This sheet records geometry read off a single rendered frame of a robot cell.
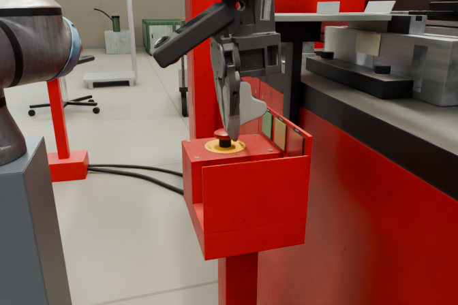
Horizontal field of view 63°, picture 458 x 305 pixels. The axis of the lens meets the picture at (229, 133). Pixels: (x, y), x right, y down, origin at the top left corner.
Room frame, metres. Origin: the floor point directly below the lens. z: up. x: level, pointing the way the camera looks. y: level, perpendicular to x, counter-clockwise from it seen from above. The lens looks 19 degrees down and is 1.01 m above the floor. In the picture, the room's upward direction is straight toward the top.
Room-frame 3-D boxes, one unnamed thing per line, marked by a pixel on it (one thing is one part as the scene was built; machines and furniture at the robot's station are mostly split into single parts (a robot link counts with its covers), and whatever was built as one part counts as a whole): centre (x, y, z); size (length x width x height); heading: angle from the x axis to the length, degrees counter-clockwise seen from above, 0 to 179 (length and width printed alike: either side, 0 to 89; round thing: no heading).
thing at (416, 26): (0.75, -0.29, 0.99); 0.20 x 0.03 x 0.03; 13
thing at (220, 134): (0.62, 0.01, 0.79); 0.04 x 0.04 x 0.04
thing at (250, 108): (0.51, -0.03, 0.87); 0.06 x 0.03 x 0.09; 105
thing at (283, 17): (0.75, -0.14, 1.00); 0.26 x 0.18 x 0.01; 103
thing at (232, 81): (0.50, 0.00, 0.92); 0.05 x 0.02 x 0.09; 15
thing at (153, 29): (9.12, 1.06, 0.35); 1.79 x 1.64 x 0.71; 106
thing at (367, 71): (0.73, -0.23, 0.89); 0.30 x 0.05 x 0.03; 13
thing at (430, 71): (0.73, -0.29, 0.92); 0.39 x 0.06 x 0.10; 13
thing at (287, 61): (0.74, -0.10, 0.88); 0.14 x 0.04 x 0.22; 103
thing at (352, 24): (0.77, -0.27, 0.99); 0.14 x 0.01 x 0.03; 13
